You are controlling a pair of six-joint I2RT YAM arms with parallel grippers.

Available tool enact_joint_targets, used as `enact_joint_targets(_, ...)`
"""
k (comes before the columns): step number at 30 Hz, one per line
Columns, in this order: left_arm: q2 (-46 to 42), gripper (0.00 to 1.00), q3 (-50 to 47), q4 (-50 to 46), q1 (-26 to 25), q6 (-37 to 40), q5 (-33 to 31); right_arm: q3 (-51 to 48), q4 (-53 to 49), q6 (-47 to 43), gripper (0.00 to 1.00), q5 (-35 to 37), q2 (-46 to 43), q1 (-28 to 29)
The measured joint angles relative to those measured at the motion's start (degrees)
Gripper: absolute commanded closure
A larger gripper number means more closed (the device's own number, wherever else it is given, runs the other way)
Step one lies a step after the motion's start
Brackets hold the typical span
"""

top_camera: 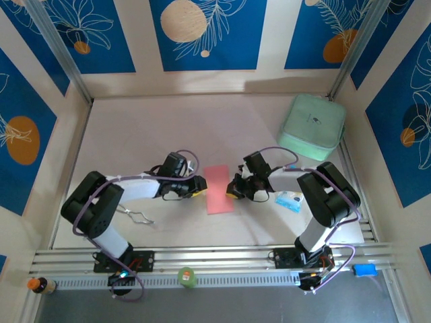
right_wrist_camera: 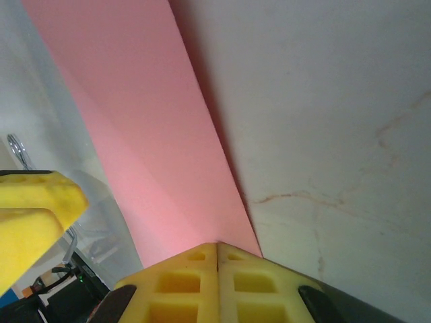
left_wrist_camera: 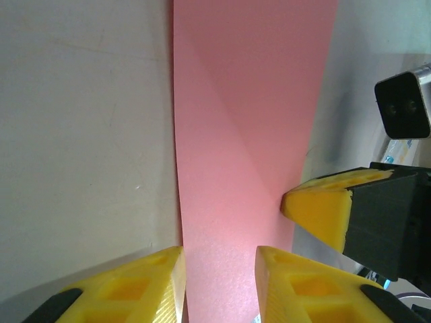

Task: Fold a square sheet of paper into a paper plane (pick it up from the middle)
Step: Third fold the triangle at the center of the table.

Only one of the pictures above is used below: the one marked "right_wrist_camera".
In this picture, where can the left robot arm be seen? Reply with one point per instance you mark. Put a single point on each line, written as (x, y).
(67, 303)

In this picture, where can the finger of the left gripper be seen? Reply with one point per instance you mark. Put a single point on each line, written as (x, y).
(50, 191)
(23, 242)

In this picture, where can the pink square paper sheet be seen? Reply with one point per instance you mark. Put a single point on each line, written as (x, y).
(141, 134)

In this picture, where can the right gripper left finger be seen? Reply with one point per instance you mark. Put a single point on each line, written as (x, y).
(188, 286)

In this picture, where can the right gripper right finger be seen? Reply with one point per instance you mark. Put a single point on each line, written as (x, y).
(256, 289)

